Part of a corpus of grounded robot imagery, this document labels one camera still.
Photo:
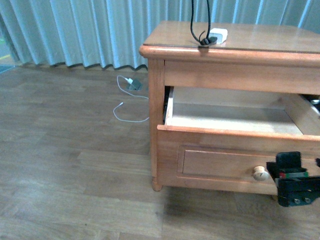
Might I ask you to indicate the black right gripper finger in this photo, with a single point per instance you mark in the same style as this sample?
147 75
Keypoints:
317 160

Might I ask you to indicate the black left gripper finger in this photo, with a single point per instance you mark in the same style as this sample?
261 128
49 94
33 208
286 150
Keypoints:
295 187

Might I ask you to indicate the wooden drawer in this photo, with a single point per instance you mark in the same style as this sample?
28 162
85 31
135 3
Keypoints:
222 139

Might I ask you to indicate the white charger adapter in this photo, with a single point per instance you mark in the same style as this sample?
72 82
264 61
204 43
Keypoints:
220 33

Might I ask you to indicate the wooden nightstand cabinet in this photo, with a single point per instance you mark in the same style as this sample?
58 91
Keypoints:
255 58

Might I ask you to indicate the grey floor socket box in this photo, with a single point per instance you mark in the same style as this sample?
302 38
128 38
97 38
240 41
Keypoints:
135 86

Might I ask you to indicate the grey pleated curtain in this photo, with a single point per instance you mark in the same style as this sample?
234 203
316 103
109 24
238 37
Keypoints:
110 32

